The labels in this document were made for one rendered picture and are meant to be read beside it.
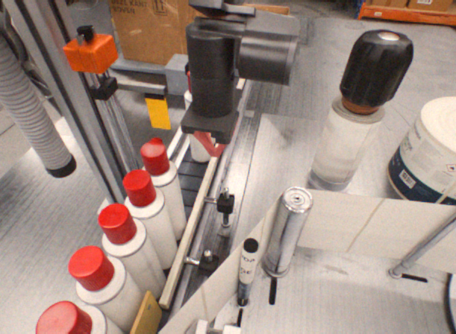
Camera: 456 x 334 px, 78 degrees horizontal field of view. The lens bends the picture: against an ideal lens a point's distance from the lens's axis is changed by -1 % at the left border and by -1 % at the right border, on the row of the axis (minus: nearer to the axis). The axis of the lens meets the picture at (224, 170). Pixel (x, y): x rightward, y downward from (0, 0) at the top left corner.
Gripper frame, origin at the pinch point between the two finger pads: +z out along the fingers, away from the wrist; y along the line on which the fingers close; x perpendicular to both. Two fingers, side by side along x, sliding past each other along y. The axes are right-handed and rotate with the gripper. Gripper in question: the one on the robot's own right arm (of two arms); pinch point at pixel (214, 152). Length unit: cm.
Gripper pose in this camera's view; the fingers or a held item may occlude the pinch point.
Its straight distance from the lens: 46.1
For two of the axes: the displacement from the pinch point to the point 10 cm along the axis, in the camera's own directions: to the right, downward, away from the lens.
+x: -9.7, -1.7, 1.5
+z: 0.0, 6.7, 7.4
